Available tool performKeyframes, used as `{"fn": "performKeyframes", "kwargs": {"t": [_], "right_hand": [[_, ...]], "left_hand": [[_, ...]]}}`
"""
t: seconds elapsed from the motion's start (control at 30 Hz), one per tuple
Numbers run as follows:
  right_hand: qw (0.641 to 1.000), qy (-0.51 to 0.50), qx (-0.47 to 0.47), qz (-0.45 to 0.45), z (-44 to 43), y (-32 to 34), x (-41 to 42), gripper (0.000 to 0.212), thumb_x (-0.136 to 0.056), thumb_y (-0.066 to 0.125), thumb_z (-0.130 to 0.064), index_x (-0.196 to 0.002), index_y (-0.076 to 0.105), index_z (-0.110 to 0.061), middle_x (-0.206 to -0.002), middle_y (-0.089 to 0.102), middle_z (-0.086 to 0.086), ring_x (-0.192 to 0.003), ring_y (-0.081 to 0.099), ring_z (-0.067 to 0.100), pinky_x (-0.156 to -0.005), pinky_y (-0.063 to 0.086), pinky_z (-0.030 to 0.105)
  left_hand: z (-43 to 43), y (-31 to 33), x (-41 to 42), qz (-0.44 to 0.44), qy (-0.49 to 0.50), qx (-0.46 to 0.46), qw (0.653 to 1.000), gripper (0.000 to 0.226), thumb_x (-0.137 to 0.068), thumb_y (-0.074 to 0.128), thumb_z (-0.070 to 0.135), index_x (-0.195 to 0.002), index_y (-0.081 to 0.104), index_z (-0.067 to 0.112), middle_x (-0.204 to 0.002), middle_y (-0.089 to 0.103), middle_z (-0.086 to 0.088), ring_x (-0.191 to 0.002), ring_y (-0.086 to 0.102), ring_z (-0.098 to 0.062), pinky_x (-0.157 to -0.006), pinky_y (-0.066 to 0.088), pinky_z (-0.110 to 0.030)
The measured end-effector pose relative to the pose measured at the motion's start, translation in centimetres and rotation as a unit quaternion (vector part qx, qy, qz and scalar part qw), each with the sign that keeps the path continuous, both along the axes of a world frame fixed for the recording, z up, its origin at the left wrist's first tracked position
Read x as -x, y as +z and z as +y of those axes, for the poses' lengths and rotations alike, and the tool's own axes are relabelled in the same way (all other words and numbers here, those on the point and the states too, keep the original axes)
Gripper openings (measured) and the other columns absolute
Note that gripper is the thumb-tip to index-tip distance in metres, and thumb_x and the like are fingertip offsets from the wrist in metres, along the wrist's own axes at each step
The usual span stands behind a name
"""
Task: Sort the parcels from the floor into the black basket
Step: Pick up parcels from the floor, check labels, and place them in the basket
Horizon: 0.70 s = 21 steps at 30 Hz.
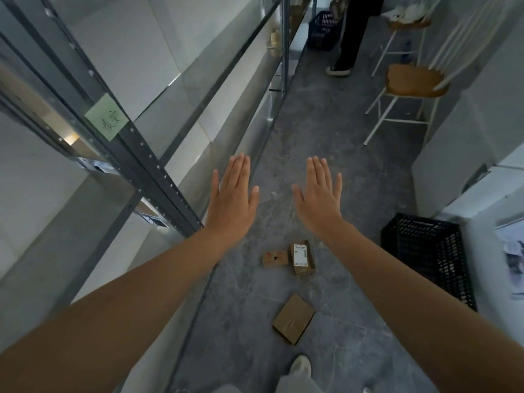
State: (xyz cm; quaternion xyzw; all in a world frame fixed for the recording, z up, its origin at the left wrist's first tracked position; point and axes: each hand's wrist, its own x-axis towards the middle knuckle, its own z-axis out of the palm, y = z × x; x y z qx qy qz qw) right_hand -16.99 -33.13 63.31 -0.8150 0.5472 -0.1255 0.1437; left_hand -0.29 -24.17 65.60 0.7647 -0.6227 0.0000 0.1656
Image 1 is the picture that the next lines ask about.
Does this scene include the black plastic basket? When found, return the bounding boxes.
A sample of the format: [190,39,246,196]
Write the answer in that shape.
[380,212,479,312]

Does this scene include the grey metal shelf rack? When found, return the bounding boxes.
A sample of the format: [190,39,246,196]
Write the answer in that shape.
[0,0,318,393]

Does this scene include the person's white right shoe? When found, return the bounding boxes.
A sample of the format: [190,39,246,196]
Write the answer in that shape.
[289,355,313,377]

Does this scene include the small red-printed parcel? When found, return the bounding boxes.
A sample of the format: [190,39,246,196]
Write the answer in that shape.
[262,250,290,269]

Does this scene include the wooden chair white metal frame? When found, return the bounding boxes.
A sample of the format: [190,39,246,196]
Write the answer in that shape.
[370,0,446,78]
[363,0,513,147]

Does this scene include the dark blue plastic crate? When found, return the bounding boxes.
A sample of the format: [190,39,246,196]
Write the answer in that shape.
[307,10,344,52]

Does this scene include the person's left hand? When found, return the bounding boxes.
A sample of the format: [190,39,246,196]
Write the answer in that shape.
[204,153,261,246]

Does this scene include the parcel with white label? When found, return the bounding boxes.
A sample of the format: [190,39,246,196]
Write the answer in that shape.
[289,240,317,277]

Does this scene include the white folded cloth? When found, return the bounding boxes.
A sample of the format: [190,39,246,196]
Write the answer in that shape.
[383,3,433,24]

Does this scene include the person's right forearm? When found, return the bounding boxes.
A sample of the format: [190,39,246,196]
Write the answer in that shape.
[323,218,524,393]

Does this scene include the person's white trousers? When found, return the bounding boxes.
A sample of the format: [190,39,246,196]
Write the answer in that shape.
[212,374,325,393]

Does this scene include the person's left forearm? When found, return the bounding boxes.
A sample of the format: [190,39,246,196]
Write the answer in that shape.
[0,227,230,393]

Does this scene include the white paper poster blue print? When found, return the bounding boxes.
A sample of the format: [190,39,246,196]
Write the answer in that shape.
[495,218,524,300]

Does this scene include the cardboard parcel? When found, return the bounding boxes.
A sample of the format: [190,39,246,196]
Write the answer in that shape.
[272,293,317,347]

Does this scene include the person's right hand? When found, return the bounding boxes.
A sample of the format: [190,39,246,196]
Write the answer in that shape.
[291,156,346,239]

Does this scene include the pale green paper label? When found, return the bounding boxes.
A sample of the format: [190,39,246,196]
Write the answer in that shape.
[85,93,130,142]

